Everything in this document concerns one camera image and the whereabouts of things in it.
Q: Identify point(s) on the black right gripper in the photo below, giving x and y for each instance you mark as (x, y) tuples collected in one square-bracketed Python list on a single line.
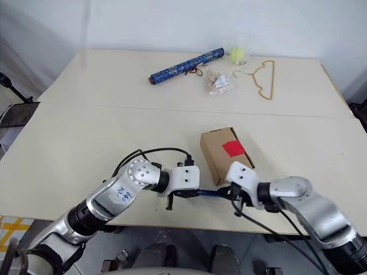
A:
[(237, 194)]

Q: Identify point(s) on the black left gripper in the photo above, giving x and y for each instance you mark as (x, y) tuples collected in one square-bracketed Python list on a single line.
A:
[(175, 194)]

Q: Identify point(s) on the blue pen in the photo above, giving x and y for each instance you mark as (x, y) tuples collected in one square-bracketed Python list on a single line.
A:
[(212, 193)]

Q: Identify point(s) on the brown cardboard box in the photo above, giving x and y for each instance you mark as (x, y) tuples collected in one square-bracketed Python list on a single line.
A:
[(215, 154)]

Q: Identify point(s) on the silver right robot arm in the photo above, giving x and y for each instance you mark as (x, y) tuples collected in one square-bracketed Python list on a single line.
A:
[(312, 203)]

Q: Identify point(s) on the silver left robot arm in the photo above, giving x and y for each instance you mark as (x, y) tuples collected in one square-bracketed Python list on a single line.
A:
[(97, 200)]

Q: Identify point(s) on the red tape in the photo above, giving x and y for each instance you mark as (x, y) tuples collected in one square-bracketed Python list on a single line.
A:
[(234, 148)]

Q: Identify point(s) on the dark rounded shape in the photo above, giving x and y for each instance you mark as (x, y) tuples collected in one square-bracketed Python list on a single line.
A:
[(225, 256)]

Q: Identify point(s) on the black caster wheel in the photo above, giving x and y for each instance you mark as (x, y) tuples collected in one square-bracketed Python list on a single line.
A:
[(273, 270), (116, 259)]

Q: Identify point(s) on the clear snack bag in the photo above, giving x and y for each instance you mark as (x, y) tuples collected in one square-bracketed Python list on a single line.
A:
[(219, 83)]

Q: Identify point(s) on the wooden clothes hanger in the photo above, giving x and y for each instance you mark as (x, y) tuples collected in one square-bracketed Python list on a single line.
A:
[(271, 83)]

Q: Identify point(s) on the blue patterned scroll tube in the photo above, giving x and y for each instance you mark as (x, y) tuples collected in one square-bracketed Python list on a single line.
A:
[(183, 67)]

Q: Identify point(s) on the clear plastic cup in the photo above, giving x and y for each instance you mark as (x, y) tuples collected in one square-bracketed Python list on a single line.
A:
[(239, 41)]

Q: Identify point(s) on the black equipment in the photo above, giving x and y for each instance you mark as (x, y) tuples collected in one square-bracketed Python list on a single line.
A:
[(359, 114)]

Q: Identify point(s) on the yellow and white bag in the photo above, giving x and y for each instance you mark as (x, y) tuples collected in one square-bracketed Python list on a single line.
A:
[(11, 232)]

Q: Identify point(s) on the black mesh tray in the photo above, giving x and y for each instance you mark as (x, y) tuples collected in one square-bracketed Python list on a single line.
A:
[(18, 113)]

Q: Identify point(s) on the black stand rod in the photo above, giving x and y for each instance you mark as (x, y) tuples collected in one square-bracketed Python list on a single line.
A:
[(15, 91)]

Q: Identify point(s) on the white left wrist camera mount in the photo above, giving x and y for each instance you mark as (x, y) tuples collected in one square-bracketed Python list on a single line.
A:
[(185, 179)]

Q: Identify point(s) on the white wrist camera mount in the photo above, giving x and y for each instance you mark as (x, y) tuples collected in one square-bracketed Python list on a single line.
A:
[(185, 179), (243, 177)]

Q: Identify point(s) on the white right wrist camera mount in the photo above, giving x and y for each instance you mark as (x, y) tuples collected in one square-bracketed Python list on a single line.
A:
[(243, 177)]

